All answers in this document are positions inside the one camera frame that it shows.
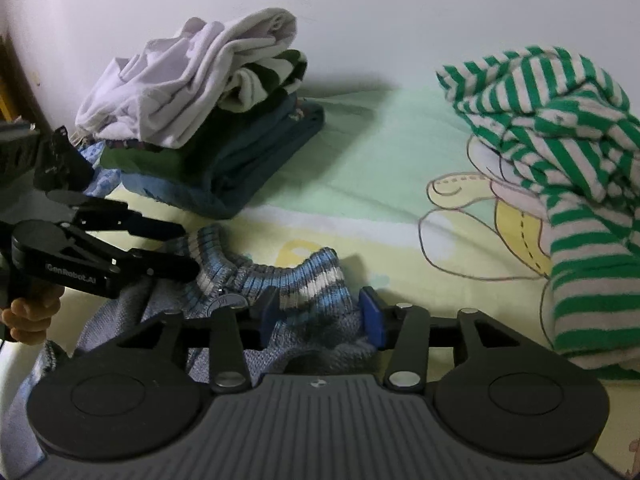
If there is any grey knit sweater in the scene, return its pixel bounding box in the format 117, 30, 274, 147
1, 224, 375, 479

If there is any person's left hand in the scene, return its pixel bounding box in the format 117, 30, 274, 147
1, 286, 65, 346

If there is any blue patterned towel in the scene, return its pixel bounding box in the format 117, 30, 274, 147
77, 140, 122, 198

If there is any blue folded garment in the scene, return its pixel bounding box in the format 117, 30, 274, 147
122, 174, 257, 220

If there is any pastel cartoon bed sheet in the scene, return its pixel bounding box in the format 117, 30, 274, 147
35, 91, 639, 479

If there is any white folded shirt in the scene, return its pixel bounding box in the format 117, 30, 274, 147
75, 8, 297, 148

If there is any dark green folded garment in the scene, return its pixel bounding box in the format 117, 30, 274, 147
101, 50, 324, 194

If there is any green white striped garment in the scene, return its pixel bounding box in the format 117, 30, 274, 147
437, 46, 639, 378

